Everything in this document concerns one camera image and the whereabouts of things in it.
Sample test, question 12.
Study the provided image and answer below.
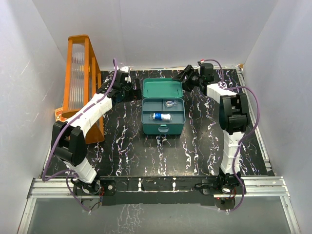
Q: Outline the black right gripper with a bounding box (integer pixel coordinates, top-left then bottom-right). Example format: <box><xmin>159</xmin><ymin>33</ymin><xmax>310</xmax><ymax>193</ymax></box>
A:
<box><xmin>172</xmin><ymin>66</ymin><xmax>203</xmax><ymax>92</ymax></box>

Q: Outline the teal medicine box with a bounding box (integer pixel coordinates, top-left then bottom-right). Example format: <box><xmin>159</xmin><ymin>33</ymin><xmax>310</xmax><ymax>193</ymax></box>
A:
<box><xmin>141</xmin><ymin>78</ymin><xmax>186</xmax><ymax>135</ymax></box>

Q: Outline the white blue bandage roll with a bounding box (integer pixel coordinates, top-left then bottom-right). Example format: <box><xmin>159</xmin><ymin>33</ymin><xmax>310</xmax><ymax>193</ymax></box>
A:
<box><xmin>150</xmin><ymin>113</ymin><xmax>172</xmax><ymax>122</ymax></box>

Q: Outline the dark teal tray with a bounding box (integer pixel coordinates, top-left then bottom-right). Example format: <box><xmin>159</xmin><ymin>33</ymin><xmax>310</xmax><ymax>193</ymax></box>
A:
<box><xmin>141</xmin><ymin>98</ymin><xmax>185</xmax><ymax>124</ymax></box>

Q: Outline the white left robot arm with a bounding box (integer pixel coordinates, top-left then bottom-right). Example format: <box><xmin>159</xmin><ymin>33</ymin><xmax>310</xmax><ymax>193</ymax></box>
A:
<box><xmin>50</xmin><ymin>66</ymin><xmax>141</xmax><ymax>195</ymax></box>

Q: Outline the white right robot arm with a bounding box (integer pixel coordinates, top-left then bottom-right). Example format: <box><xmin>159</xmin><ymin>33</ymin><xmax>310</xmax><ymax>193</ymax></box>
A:
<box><xmin>173</xmin><ymin>60</ymin><xmax>250</xmax><ymax>194</ymax></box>

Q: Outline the orange wooden rack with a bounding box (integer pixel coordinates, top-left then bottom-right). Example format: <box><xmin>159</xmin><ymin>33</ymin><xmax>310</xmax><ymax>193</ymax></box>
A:
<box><xmin>61</xmin><ymin>34</ymin><xmax>105</xmax><ymax>144</ymax></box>

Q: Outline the orange card box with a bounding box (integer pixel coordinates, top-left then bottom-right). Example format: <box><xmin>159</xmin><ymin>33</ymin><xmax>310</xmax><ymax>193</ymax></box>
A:
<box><xmin>55</xmin><ymin>107</ymin><xmax>66</xmax><ymax>122</ymax></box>

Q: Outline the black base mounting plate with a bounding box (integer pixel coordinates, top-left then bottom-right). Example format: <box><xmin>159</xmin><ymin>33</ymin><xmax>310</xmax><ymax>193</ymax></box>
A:
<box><xmin>73</xmin><ymin>176</ymin><xmax>246</xmax><ymax>206</ymax></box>

